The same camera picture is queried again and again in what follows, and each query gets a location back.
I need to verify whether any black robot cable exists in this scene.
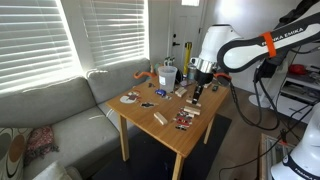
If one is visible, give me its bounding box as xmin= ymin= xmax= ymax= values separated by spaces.
xmin=214 ymin=43 xmax=320 ymax=180

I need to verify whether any white door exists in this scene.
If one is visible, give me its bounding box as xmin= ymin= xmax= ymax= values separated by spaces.
xmin=168 ymin=0 xmax=214 ymax=73

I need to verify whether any gray fabric sofa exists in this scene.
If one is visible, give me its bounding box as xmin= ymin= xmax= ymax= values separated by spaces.
xmin=0 ymin=58 xmax=153 ymax=180

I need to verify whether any red paisley cloth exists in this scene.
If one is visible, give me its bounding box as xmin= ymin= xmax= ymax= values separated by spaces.
xmin=23 ymin=125 xmax=60 ymax=167

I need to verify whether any yellow black pole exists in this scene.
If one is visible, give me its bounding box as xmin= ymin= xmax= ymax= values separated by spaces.
xmin=182 ymin=41 xmax=193 ymax=77

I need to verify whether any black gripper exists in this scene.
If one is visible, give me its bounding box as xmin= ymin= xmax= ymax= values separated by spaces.
xmin=191 ymin=70 xmax=214 ymax=102

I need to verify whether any dark blue rug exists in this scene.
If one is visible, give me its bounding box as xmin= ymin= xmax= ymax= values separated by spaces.
xmin=91 ymin=113 xmax=233 ymax=180

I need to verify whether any wooden glass side table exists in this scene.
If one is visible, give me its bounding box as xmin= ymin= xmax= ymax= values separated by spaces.
xmin=259 ymin=132 xmax=296 ymax=180

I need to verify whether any tall clear plastic container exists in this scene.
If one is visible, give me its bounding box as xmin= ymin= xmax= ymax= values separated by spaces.
xmin=157 ymin=65 xmax=178 ymax=94

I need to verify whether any orange octopus plush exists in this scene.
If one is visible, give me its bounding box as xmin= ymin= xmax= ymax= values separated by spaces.
xmin=133 ymin=64 xmax=158 ymax=81

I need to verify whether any white window blind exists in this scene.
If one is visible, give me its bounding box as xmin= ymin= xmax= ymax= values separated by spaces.
xmin=79 ymin=0 xmax=150 ymax=69
xmin=0 ymin=0 xmax=83 ymax=93

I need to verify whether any red round object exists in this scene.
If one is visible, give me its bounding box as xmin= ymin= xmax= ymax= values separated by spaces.
xmin=288 ymin=63 xmax=307 ymax=76

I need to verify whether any light wooden table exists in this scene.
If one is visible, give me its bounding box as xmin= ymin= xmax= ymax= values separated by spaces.
xmin=105 ymin=77 xmax=231 ymax=180

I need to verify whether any circle patterned pillow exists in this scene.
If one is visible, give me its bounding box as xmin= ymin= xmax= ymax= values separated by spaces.
xmin=0 ymin=127 xmax=34 ymax=180

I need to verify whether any white shelf unit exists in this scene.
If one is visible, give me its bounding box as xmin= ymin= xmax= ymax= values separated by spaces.
xmin=269 ymin=63 xmax=320 ymax=124

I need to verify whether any colourful snack packet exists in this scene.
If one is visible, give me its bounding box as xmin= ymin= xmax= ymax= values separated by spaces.
xmin=173 ymin=112 xmax=195 ymax=132

